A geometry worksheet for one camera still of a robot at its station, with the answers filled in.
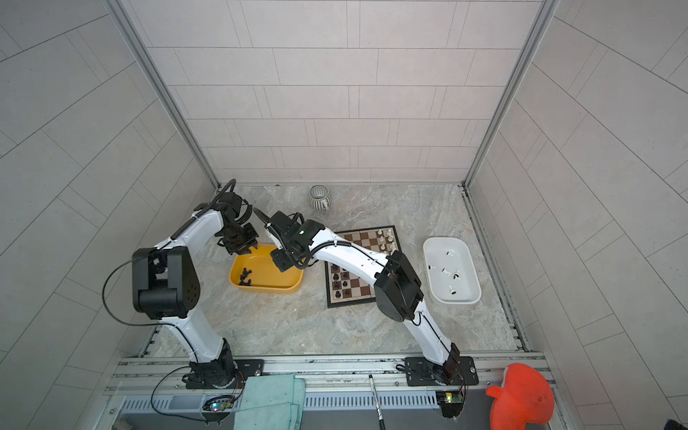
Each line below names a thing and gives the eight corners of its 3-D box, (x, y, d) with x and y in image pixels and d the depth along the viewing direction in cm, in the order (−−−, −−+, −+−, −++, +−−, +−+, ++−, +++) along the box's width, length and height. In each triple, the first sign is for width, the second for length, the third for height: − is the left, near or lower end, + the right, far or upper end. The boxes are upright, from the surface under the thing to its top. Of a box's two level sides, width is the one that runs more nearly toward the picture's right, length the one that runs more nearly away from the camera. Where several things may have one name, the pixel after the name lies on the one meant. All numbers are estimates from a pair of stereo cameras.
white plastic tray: (432, 307, 85) (436, 300, 80) (421, 245, 99) (424, 236, 95) (479, 307, 85) (487, 301, 80) (461, 245, 100) (466, 237, 95)
